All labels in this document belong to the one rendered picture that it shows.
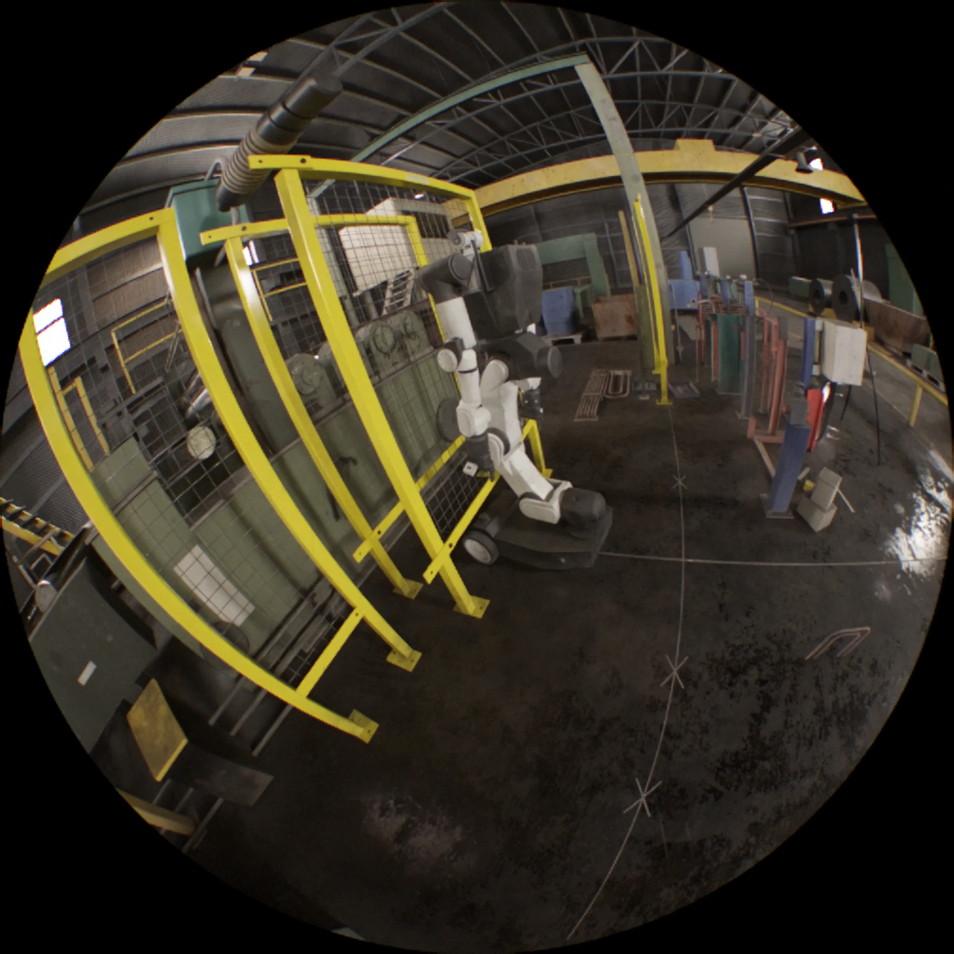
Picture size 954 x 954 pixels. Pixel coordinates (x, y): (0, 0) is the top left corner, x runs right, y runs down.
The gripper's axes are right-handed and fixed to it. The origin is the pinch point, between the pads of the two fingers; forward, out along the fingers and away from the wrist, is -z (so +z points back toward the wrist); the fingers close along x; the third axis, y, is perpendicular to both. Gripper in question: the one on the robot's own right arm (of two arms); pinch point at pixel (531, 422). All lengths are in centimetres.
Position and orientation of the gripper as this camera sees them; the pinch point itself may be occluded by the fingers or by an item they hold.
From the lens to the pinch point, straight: 159.0
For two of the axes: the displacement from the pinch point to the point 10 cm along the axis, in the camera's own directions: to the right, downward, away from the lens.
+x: -8.1, -3.0, 5.1
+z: -1.1, -7.6, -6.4
